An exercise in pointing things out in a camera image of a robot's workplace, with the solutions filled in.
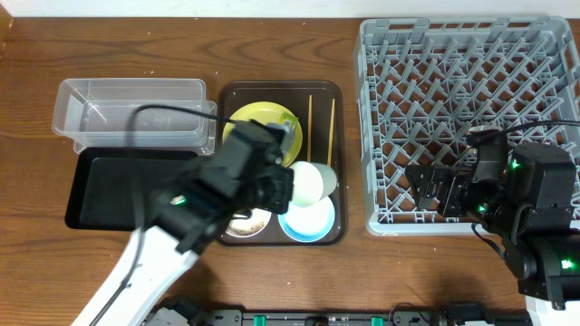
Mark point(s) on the grey dishwasher rack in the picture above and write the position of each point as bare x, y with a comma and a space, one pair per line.
421, 83

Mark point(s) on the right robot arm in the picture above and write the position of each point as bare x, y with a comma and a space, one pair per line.
524, 196

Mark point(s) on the pink bowl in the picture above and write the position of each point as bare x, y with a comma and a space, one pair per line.
249, 226

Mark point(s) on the clear plastic bin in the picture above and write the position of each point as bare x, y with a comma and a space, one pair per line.
94, 112

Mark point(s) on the brown serving tray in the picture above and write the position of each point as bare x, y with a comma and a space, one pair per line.
294, 96

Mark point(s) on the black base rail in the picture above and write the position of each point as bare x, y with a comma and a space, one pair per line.
184, 312

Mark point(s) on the yellow plate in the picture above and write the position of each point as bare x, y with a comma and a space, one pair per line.
266, 112

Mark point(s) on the white cup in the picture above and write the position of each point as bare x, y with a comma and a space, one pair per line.
312, 182

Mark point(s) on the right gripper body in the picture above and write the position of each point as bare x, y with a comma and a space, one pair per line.
456, 180

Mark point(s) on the left wooden chopstick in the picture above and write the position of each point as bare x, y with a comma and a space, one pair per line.
309, 128

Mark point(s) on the black waste tray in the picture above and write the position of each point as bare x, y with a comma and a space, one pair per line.
100, 197

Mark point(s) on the blue bowl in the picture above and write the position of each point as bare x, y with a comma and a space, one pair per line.
310, 223

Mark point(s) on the right wooden chopstick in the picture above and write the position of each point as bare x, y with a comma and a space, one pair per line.
331, 136

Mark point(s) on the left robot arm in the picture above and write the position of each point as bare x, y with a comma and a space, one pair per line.
177, 222

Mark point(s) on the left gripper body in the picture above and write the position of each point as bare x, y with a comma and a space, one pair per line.
278, 190

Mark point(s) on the green snack wrapper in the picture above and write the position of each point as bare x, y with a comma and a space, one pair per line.
289, 120

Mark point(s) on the wooden chopstick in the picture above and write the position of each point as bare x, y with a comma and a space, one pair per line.
309, 128
331, 136

